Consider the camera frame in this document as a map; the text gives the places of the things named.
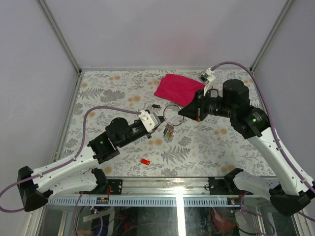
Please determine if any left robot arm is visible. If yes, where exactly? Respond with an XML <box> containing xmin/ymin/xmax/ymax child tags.
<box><xmin>17</xmin><ymin>113</ymin><xmax>164</xmax><ymax>212</ymax></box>

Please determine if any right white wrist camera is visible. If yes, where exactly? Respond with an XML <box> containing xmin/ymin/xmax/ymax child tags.
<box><xmin>199</xmin><ymin>68</ymin><xmax>216</xmax><ymax>96</ymax></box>

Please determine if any floral table mat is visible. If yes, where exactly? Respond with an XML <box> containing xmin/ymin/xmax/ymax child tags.
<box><xmin>61</xmin><ymin>70</ymin><xmax>274</xmax><ymax>177</ymax></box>

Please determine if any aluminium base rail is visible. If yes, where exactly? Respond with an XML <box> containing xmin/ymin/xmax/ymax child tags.
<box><xmin>49</xmin><ymin>177</ymin><xmax>244</xmax><ymax>199</ymax></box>

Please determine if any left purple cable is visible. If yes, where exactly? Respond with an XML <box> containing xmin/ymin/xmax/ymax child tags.
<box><xmin>0</xmin><ymin>106</ymin><xmax>142</xmax><ymax>212</ymax></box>

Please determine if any magenta cloth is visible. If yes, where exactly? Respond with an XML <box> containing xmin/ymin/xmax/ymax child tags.
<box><xmin>154</xmin><ymin>74</ymin><xmax>205</xmax><ymax>107</ymax></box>

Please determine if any red key tag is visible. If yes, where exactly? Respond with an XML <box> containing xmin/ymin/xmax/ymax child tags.
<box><xmin>140</xmin><ymin>159</ymin><xmax>150</xmax><ymax>165</ymax></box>

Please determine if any large metal keyring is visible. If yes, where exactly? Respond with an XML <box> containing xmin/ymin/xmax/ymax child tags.
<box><xmin>163</xmin><ymin>104</ymin><xmax>185</xmax><ymax>126</ymax></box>

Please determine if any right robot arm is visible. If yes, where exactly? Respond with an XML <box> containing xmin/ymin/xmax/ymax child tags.
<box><xmin>178</xmin><ymin>79</ymin><xmax>315</xmax><ymax>216</ymax></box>

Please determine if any bunch of tagged keys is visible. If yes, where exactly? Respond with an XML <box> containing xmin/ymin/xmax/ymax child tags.
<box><xmin>163</xmin><ymin>124</ymin><xmax>174</xmax><ymax>139</ymax></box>

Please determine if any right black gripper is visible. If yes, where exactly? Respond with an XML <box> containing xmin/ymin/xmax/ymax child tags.
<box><xmin>179</xmin><ymin>88</ymin><xmax>236</xmax><ymax>121</ymax></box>

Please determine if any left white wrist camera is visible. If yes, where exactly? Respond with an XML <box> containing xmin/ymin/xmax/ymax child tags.
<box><xmin>138</xmin><ymin>110</ymin><xmax>158</xmax><ymax>132</ymax></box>

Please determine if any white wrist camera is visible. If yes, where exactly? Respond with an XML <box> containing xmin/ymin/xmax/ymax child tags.
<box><xmin>199</xmin><ymin>68</ymin><xmax>216</xmax><ymax>96</ymax></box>
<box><xmin>138</xmin><ymin>110</ymin><xmax>158</xmax><ymax>132</ymax></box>

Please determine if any white slotted cable duct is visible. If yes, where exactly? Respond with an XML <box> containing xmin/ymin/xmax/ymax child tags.
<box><xmin>45</xmin><ymin>196</ymin><xmax>228</xmax><ymax>207</ymax></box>

